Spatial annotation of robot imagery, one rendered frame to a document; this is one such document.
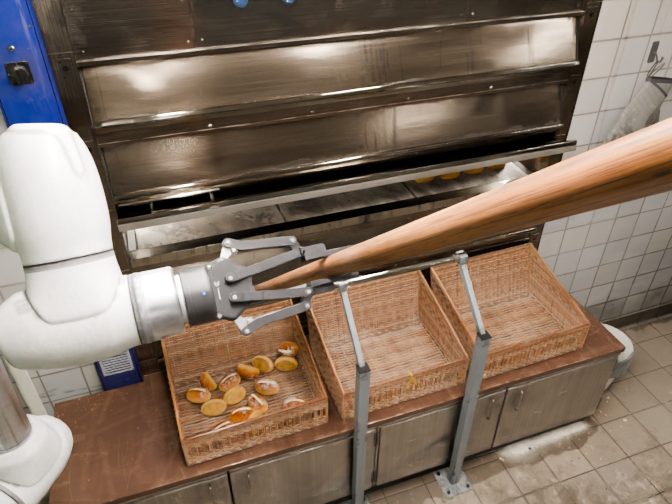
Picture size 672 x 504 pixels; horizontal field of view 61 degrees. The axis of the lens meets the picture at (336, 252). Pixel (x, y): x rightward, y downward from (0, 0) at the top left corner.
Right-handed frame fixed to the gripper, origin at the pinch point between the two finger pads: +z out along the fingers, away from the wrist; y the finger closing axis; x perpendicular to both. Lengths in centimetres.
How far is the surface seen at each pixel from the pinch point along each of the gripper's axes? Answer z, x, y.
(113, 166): -31, -120, -51
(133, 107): -21, -105, -64
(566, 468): 139, -164, 114
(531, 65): 125, -103, -61
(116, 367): -48, -174, 17
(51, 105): -43, -102, -67
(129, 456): -48, -154, 49
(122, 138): -26, -114, -58
